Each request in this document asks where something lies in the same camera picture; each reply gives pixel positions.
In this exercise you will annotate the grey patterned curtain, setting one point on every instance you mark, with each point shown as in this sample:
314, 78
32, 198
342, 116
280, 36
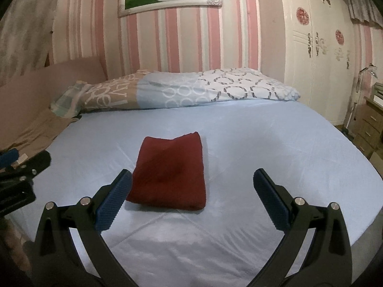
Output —
24, 30

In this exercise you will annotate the folded patterned quilt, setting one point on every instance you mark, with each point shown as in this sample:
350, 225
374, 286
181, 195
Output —
167, 92

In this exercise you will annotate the wooden drawer cabinet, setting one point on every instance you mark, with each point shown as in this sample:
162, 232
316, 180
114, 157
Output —
369, 125

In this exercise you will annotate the bed with light blue sheet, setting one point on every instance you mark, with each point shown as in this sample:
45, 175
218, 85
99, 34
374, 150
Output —
254, 140

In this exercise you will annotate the brown blanket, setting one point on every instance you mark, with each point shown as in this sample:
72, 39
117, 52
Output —
33, 134

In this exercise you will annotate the silver desk lamp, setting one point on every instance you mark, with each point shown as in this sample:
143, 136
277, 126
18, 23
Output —
369, 69

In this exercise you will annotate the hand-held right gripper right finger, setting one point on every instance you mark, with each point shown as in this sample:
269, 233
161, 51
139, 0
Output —
270, 198

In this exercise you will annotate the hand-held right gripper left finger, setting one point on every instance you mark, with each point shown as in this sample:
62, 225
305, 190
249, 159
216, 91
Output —
115, 198

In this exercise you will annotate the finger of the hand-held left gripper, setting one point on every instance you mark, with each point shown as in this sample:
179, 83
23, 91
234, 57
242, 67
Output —
39, 161
7, 157

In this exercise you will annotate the red knit sweater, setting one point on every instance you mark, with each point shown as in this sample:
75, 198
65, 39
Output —
170, 170

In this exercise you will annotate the person's left forearm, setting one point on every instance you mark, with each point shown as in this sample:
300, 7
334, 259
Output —
12, 251

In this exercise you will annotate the pink brown cushion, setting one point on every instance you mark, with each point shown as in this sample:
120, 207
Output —
45, 83

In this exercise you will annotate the patterned window curtain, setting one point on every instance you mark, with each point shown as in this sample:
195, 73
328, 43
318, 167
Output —
365, 6

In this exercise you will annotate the white wardrobe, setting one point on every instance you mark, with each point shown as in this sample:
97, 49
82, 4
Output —
314, 80

